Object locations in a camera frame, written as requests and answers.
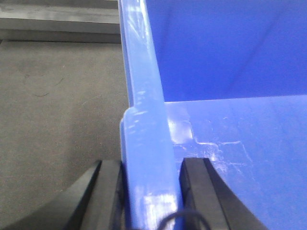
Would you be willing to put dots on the blue plastic bin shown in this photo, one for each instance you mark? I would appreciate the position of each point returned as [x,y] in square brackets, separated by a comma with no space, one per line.
[219,79]

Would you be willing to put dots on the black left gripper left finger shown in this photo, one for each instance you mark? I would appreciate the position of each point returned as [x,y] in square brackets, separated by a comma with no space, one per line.
[93,202]

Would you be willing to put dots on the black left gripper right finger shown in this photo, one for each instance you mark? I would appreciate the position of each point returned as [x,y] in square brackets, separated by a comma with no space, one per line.
[215,204]

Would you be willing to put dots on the dark grey conveyor belt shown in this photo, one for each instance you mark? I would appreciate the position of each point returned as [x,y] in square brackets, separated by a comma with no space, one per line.
[60,109]

